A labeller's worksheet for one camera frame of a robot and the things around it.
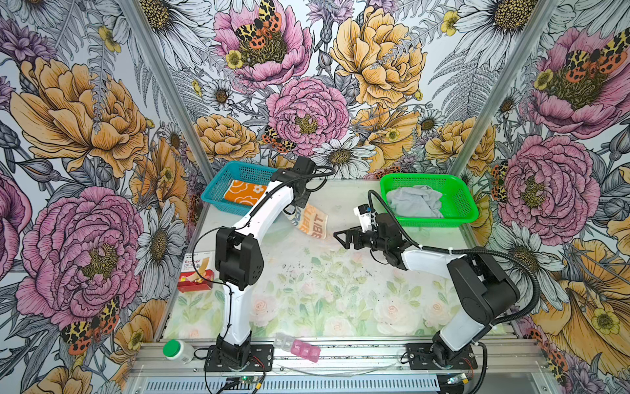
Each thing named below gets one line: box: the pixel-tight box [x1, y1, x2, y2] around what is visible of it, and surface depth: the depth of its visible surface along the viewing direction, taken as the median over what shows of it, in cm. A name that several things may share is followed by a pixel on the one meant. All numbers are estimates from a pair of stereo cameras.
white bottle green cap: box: [162, 339, 196, 365], surface depth 70 cm
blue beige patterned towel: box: [290, 202, 329, 241], surface depth 102 cm
